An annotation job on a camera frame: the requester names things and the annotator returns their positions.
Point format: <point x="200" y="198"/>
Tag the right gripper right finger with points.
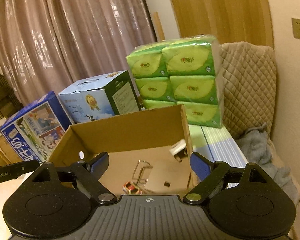
<point x="212" y="178"/>

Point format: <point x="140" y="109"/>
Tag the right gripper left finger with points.
<point x="87" y="178"/>

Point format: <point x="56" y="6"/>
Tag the gold TP-LINK wall panel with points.
<point x="168" y="177"/>

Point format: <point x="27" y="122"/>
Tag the metal wire stand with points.
<point x="139" y="171"/>

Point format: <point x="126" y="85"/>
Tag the red yellow toy car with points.
<point x="132" y="189"/>

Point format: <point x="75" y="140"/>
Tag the cardboard boxes on floor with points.
<point x="6" y="151"/>

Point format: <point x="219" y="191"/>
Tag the checkered tablecloth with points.
<point x="215" y="144"/>

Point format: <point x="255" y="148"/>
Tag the grey cloth on chair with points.
<point x="258" y="148"/>

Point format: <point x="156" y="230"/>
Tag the dark blue milk carton box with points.
<point x="35" y="131"/>

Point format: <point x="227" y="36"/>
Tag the brown cardboard box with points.
<point x="143" y="135"/>

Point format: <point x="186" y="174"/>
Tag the black folding rack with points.
<point x="9" y="103"/>

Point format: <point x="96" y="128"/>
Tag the light blue milk carton box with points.
<point x="100" y="97"/>

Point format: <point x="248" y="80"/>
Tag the green tissue pack bundle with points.
<point x="185" y="71"/>

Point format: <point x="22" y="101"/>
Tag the pink curtain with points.
<point x="49" y="44"/>

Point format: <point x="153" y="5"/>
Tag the wooden door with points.
<point x="228" y="20"/>

